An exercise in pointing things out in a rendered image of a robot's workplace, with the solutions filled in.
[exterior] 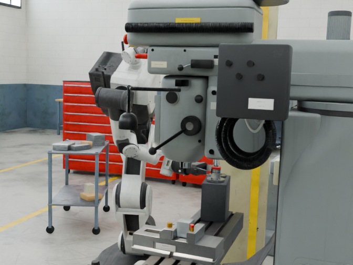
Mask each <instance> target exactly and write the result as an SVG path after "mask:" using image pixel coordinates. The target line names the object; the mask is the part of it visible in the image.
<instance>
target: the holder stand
mask: <svg viewBox="0 0 353 265"><path fill-rule="evenodd" d="M230 179H231V176H228V175H226V174H224V173H221V179H219V180H214V179H211V173H210V174H208V175H207V176H206V178H205V179H204V181H203V182H202V193H201V220H204V221H215V222H225V220H226V216H227V213H228V211H229V201H230Z"/></svg>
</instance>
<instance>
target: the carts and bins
mask: <svg viewBox="0 0 353 265"><path fill-rule="evenodd" d="M105 148H106V185H105V186H102V185H99V154H100V153H101V152H102V151H103V150H104V149H105ZM47 153H48V227H47V228H46V232H47V233H53V232H54V230H55V228H54V226H52V206H63V209H64V210H65V211H68V210H69V209H70V206H77V207H95V227H94V228H93V229H92V233H93V234H95V235H98V234H99V233H100V228H99V227H98V206H99V205H100V203H101V201H102V199H103V197H104V195H105V206H104V207H103V211H104V212H108V211H109V210H110V207H109V205H108V187H109V186H108V170H109V141H108V140H106V141H105V135H104V134H100V133H98V132H91V133H86V140H69V139H66V140H65V141H60V142H57V143H55V144H53V148H52V149H51V150H49V151H48V152H47ZM52 154H65V185H64V186H63V188H62V189H61V190H60V191H59V192H58V193H57V194H56V195H55V196H54V197H53V198H52ZM69 155H95V185H94V184H92V183H86V184H84V185H69V184H68V166H69Z"/></svg>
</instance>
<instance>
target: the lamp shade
mask: <svg viewBox="0 0 353 265"><path fill-rule="evenodd" d="M119 129H123V130H135V129H138V121H137V117H136V115H135V114H133V113H131V112H129V113H127V112H126V113H123V114H122V115H121V116H120V119H119Z"/></svg>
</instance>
